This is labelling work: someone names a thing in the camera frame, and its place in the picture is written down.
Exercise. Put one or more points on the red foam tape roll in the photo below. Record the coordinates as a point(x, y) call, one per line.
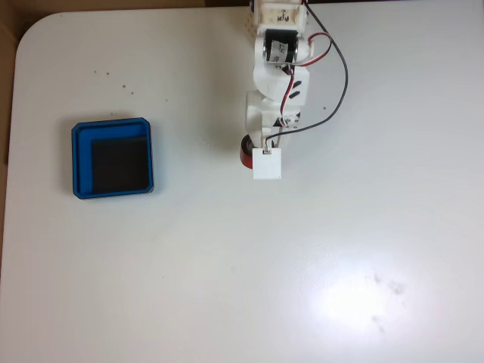
point(246, 157)

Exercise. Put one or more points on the blue square box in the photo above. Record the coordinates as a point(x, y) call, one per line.
point(83, 159)

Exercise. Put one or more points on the black foam insert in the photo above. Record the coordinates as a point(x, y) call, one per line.
point(121, 166)

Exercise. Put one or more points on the white square camera box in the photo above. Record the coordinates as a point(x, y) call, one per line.
point(267, 166)

